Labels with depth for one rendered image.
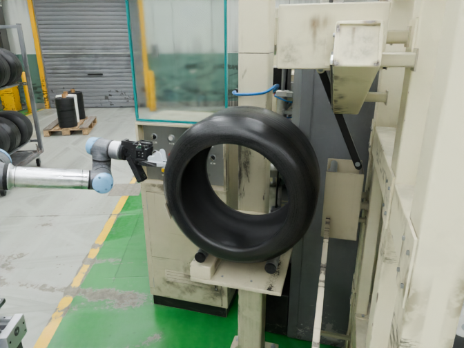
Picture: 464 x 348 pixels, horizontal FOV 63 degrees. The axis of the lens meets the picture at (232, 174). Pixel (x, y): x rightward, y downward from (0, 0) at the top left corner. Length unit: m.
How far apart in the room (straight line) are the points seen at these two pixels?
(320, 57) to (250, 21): 0.70
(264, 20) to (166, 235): 1.42
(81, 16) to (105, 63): 1.23
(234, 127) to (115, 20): 9.57
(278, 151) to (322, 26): 0.45
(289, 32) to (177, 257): 1.79
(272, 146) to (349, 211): 0.55
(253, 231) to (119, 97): 9.40
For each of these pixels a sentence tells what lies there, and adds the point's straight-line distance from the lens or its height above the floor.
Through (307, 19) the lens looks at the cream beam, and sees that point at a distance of 0.95.
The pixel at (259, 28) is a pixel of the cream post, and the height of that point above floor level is 1.75.
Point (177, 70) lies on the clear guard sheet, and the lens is 2.11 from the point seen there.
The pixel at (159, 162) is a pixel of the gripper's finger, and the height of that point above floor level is 1.26.
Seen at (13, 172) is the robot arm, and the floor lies 1.27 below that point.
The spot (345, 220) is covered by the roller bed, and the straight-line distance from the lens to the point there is 1.66.
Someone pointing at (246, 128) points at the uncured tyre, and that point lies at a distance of 1.24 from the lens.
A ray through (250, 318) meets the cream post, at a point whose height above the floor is 0.33.
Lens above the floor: 1.70
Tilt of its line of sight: 20 degrees down
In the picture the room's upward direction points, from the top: straight up
